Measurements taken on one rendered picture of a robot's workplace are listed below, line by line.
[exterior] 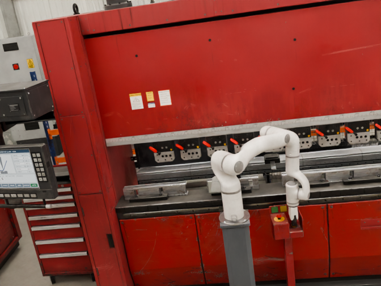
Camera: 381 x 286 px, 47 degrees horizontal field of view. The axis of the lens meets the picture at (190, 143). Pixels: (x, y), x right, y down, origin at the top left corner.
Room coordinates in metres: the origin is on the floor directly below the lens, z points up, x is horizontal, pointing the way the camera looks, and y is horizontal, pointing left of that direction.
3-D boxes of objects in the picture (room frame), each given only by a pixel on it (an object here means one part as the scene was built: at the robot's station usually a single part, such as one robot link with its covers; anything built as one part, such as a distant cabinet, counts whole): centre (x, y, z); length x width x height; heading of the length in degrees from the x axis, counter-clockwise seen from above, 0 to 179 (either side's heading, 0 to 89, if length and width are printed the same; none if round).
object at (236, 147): (3.06, -0.39, 1.25); 0.15 x 0.09 x 0.17; 81
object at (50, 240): (3.66, 1.21, 0.50); 0.50 x 0.50 x 1.00; 81
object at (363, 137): (2.94, -1.18, 1.25); 0.15 x 0.09 x 0.17; 81
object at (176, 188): (3.17, 0.33, 0.92); 0.50 x 0.06 x 0.10; 81
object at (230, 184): (2.45, -0.18, 1.30); 0.19 x 0.12 x 0.24; 30
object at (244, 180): (3.08, -0.27, 0.92); 0.39 x 0.06 x 0.10; 81
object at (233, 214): (2.42, -0.20, 1.09); 0.19 x 0.19 x 0.18
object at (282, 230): (2.71, -0.58, 0.75); 0.20 x 0.16 x 0.18; 86
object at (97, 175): (3.41, 0.72, 1.15); 0.85 x 0.25 x 2.30; 171
